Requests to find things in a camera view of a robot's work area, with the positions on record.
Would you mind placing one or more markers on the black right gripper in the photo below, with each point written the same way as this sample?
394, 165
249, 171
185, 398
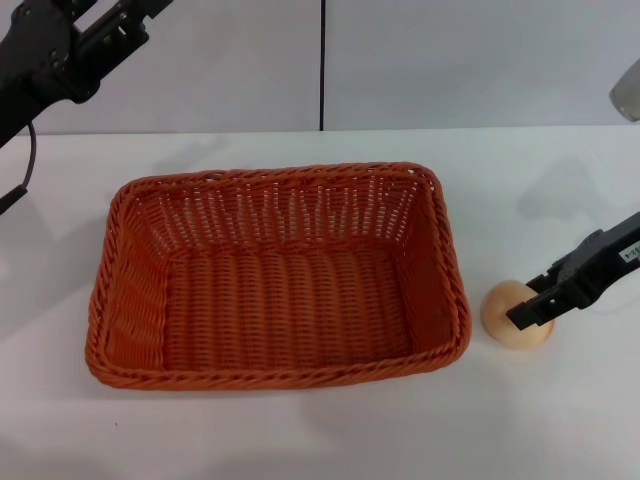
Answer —
605, 265

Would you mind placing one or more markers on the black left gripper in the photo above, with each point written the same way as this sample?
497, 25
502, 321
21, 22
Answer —
37, 70

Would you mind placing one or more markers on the round bread bun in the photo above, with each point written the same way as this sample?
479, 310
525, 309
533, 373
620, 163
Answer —
497, 312

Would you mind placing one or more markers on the orange woven wicker basket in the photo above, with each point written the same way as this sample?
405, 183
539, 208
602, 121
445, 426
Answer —
280, 280

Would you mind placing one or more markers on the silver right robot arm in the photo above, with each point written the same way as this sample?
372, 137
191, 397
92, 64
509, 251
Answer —
626, 92

